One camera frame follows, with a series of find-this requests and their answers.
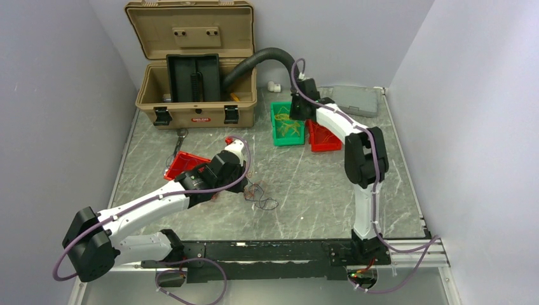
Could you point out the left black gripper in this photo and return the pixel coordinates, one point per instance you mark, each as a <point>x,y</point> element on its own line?
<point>239,187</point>

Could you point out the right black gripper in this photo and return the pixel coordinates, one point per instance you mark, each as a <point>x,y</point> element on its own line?
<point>293,115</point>

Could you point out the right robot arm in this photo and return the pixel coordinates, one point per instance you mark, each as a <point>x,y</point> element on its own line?
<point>366,164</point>

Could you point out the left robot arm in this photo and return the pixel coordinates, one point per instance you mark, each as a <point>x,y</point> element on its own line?
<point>95,242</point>

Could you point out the white pipe elbow fitting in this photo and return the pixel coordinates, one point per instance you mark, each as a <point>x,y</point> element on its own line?
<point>274,87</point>

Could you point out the green plastic bin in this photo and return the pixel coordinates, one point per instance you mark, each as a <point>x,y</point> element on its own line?
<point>285,131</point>

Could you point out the red plastic bin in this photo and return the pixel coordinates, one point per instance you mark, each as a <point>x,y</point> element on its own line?
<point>321,139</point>

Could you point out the red flat bin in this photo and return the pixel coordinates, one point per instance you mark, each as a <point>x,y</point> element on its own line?
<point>182,162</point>

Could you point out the metal wrench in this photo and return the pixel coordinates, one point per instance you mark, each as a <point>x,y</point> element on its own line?
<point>181,135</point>

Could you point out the grey plastic case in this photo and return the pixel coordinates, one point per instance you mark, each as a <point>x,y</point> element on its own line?
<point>355,100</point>

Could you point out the yellow tool in toolbox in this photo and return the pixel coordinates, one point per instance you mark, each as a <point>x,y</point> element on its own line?
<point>234,97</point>

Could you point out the black toolbox tray insert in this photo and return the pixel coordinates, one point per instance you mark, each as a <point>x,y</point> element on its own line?
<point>194,78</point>

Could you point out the tan plastic toolbox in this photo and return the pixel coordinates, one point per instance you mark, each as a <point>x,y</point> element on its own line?
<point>191,46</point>

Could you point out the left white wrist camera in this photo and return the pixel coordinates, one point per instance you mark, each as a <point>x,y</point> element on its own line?
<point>236,147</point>

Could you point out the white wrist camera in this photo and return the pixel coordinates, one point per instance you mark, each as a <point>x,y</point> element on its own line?
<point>236,147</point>
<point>302,77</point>

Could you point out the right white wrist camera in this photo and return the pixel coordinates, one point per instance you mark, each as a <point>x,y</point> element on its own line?
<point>302,77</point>

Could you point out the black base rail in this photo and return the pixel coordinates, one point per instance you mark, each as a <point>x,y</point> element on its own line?
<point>279,259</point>

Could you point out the aluminium frame profile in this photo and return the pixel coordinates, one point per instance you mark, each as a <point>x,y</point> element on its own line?
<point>434,257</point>

